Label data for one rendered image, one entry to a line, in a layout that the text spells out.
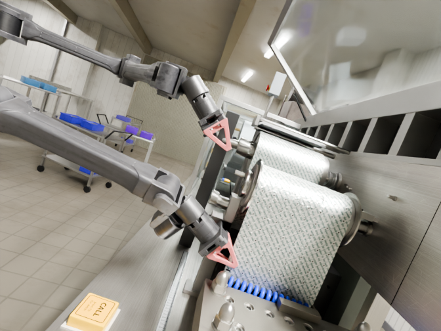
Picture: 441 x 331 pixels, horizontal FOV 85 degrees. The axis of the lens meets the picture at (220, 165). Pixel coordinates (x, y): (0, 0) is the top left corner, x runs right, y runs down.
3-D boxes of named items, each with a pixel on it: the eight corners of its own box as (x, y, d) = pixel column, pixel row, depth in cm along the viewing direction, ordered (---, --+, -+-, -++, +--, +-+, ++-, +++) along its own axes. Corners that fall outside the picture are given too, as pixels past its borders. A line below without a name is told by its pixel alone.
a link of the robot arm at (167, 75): (115, 81, 91) (123, 52, 89) (130, 87, 95) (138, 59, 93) (155, 96, 59) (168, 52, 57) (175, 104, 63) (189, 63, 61)
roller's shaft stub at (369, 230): (335, 224, 65) (342, 209, 65) (359, 232, 65) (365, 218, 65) (343, 230, 61) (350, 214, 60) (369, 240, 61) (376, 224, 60)
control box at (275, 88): (264, 94, 117) (271, 74, 116) (276, 98, 116) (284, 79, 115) (265, 90, 110) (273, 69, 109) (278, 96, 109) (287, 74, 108)
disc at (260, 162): (239, 199, 71) (258, 153, 67) (241, 199, 71) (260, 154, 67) (239, 222, 57) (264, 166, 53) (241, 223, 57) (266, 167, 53)
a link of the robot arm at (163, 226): (159, 194, 49) (168, 171, 57) (125, 220, 53) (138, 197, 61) (199, 226, 53) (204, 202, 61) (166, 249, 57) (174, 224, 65)
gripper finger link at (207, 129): (217, 157, 59) (197, 123, 58) (218, 155, 66) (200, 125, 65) (241, 144, 58) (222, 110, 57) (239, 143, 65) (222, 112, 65)
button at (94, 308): (86, 301, 53) (89, 291, 52) (116, 311, 53) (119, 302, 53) (65, 326, 46) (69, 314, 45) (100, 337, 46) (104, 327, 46)
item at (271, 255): (219, 280, 59) (247, 211, 57) (308, 312, 59) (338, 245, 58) (219, 281, 58) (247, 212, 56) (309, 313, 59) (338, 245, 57)
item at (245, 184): (235, 199, 64) (243, 175, 67) (242, 202, 64) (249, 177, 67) (242, 191, 57) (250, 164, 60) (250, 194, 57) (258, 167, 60)
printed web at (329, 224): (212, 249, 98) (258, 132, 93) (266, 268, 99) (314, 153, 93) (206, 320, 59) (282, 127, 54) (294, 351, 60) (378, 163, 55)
